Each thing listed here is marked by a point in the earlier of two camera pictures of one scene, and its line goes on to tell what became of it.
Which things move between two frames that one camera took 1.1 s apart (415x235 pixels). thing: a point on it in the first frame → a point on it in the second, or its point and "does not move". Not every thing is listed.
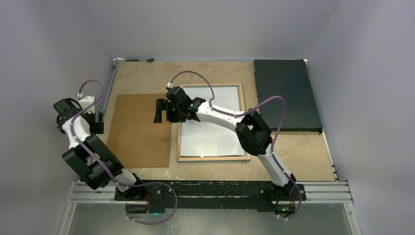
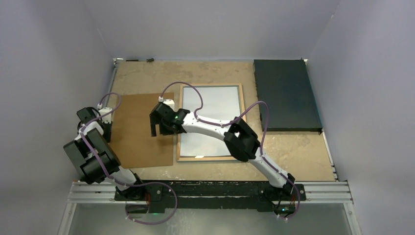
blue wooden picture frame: [212, 158] does not move
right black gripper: [163, 105] → [154, 122]
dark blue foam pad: [289, 79] does not move
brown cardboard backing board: [134, 139] does not move
